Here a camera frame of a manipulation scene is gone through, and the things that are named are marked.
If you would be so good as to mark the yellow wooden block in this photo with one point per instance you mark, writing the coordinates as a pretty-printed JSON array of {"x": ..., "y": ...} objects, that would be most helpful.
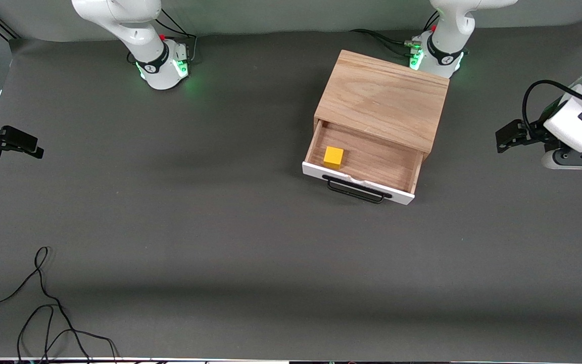
[{"x": 333, "y": 156}]

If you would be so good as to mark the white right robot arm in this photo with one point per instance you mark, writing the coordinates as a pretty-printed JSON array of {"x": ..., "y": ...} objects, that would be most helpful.
[{"x": 139, "y": 30}]

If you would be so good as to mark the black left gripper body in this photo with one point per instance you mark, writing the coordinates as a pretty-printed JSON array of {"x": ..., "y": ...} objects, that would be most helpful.
[{"x": 535, "y": 133}]

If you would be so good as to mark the grey table cover sheet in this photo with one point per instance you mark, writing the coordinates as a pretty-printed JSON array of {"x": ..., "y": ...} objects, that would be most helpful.
[{"x": 271, "y": 253}]

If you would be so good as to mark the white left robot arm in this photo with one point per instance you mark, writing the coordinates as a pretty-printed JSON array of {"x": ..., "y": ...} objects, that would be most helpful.
[{"x": 447, "y": 30}]

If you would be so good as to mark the wooden drawer cabinet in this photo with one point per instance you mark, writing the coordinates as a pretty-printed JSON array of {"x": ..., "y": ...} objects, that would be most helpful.
[{"x": 382, "y": 91}]

